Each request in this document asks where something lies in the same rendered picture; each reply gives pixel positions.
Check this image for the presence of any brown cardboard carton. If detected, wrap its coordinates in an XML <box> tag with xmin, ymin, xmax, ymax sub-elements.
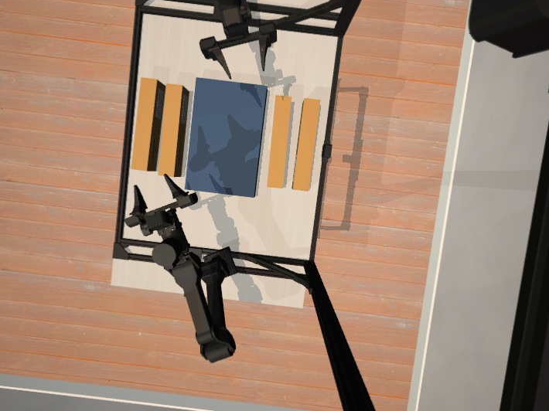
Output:
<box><xmin>158</xmin><ymin>83</ymin><xmax>189</xmax><ymax>177</ymax></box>
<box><xmin>131</xmin><ymin>77</ymin><xmax>165</xmax><ymax>172</ymax></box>
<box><xmin>267</xmin><ymin>95</ymin><xmax>292</xmax><ymax>189</ymax></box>
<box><xmin>292</xmin><ymin>98</ymin><xmax>320</xmax><ymax>192</ymax></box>

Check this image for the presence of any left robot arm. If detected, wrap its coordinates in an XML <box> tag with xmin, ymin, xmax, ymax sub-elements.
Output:
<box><xmin>140</xmin><ymin>211</ymin><xmax>236</xmax><ymax>363</ymax></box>

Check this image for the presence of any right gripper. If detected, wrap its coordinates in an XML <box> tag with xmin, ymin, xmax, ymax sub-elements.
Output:
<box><xmin>199</xmin><ymin>22</ymin><xmax>277</xmax><ymax>80</ymax></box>

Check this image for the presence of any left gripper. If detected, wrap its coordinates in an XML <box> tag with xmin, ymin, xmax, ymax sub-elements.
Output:
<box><xmin>124</xmin><ymin>174</ymin><xmax>198</xmax><ymax>238</ymax></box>

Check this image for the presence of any blue raised platform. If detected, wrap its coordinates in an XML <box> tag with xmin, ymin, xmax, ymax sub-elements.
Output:
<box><xmin>185</xmin><ymin>77</ymin><xmax>268</xmax><ymax>198</ymax></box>

